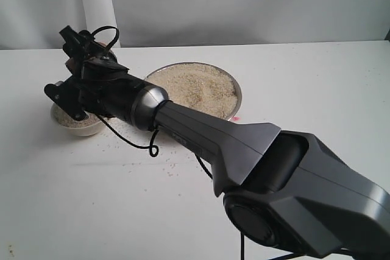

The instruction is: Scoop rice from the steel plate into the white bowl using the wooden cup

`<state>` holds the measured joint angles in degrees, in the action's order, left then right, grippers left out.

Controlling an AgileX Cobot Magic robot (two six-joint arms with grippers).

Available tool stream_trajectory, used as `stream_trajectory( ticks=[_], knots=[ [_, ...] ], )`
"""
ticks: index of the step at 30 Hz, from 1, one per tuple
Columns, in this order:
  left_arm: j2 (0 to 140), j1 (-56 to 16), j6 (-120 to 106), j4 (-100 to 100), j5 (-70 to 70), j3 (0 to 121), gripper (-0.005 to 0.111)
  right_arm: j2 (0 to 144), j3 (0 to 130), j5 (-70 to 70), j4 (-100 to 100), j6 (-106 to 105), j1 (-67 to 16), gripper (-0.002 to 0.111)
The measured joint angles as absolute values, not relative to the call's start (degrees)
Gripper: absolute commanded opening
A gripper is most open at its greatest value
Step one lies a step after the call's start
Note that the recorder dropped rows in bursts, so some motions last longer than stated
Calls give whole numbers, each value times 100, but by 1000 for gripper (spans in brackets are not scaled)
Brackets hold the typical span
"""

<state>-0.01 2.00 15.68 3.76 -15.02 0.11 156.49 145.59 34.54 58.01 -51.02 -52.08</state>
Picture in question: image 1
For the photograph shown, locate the rice heap on plate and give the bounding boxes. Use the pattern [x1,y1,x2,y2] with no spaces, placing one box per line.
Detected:
[147,64,238,118]

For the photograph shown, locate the uncooked white rice grains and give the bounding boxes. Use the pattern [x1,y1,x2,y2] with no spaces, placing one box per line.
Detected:
[54,108,99,128]

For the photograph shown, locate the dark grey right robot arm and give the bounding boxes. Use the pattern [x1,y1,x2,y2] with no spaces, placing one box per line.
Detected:
[69,58,389,259]

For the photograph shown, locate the brown wooden cup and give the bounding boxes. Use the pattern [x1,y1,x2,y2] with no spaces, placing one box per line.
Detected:
[65,40,118,72]

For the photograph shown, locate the small cream ceramic bowl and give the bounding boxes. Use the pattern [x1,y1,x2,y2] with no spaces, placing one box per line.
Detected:
[51,104,105,137]

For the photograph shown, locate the round steel plate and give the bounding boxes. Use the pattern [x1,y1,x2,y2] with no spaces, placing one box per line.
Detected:
[145,61,243,121]

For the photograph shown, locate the white backdrop curtain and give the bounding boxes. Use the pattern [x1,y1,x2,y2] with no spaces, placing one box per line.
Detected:
[1,0,389,49]

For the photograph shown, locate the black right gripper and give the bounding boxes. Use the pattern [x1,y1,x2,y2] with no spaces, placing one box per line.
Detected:
[59,26,145,123]

